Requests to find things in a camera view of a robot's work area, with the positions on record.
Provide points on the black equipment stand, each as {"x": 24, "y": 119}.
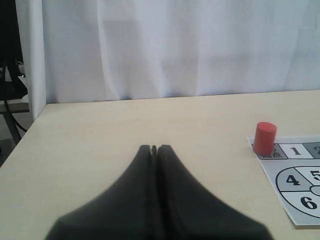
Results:
{"x": 11, "y": 86}

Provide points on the red cylinder game piece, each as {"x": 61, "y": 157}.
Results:
{"x": 264, "y": 138}

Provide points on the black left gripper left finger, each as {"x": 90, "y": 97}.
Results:
{"x": 122, "y": 212}

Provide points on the printed number game board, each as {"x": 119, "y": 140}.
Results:
{"x": 293, "y": 170}

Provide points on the white curtain backdrop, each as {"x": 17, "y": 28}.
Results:
{"x": 108, "y": 50}

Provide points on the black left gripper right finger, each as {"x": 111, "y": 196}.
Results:
{"x": 191, "y": 212}

